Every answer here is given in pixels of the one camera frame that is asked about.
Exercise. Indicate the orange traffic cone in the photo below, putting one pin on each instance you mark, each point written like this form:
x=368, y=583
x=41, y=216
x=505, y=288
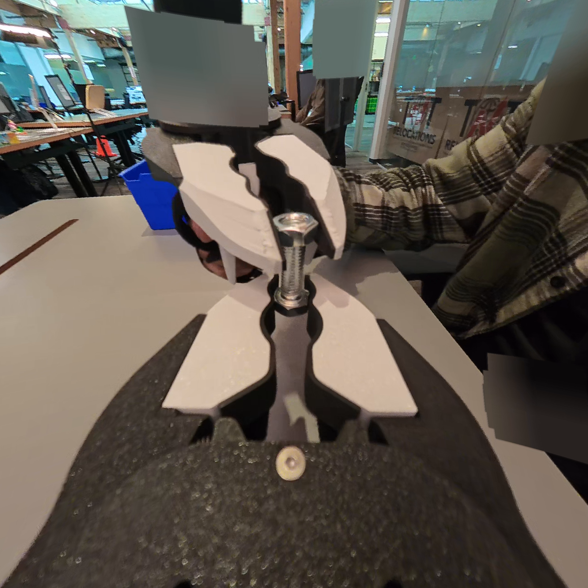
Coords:
x=104, y=147

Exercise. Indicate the person's right forearm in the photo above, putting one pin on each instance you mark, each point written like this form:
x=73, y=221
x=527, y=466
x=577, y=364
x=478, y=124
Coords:
x=413, y=202

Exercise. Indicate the wooden-top office desk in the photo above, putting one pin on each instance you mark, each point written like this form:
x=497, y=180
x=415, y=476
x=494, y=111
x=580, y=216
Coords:
x=115, y=115
x=46, y=138

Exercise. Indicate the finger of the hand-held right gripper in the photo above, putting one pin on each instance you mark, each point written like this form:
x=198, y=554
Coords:
x=220, y=193
x=317, y=174

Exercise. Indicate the steel hex bolt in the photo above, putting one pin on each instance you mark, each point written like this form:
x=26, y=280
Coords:
x=294, y=257

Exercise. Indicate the blue plastic bin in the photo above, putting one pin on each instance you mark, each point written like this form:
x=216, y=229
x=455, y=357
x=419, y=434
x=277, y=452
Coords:
x=151, y=202

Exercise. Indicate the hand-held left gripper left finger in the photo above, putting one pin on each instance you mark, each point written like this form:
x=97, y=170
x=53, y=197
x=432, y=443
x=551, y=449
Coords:
x=220, y=358

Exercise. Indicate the printed moving box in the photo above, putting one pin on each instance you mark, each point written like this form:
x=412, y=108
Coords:
x=413, y=133
x=477, y=124

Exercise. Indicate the person's right hand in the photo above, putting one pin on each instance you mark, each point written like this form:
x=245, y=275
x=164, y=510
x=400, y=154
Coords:
x=213, y=262

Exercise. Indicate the steel hex nut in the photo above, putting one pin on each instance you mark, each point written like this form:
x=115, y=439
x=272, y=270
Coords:
x=305, y=301

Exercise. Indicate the black computer monitor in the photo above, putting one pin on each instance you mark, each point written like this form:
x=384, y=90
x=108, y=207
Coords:
x=59, y=92

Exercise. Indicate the drinks fridge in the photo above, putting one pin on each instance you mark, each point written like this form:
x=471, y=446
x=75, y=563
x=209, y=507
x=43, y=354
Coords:
x=372, y=104

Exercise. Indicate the person's plaid shirt torso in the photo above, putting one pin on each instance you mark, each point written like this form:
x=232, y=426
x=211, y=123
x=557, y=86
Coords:
x=519, y=257

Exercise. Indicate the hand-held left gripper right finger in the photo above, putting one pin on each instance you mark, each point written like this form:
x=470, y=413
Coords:
x=363, y=367

